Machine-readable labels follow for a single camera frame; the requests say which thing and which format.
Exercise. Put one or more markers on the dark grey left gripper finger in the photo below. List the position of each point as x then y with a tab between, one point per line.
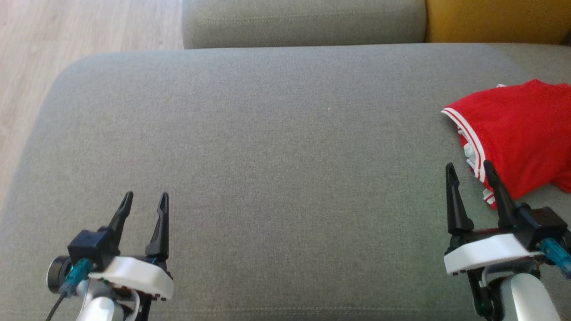
159	236
121	218

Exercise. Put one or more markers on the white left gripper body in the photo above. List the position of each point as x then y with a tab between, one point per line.
134	274

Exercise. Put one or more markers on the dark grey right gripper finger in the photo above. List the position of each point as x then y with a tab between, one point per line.
456	209
502	203

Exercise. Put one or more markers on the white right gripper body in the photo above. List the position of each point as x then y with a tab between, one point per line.
484	252

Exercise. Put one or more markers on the red basketball jersey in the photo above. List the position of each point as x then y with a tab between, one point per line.
513	133

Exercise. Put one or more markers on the large grey sofa seat cushion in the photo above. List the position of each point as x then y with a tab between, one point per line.
267	156

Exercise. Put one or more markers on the large yellow sofa backrest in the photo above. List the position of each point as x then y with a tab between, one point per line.
495	20

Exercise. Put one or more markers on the medium grey sofa seat cushion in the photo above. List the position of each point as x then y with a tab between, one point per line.
303	24

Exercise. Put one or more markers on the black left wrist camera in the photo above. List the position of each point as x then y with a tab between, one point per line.
89	245

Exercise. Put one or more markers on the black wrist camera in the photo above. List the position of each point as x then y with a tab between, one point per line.
89	245
539	223

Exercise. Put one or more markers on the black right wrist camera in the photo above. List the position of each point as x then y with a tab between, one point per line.
539	223

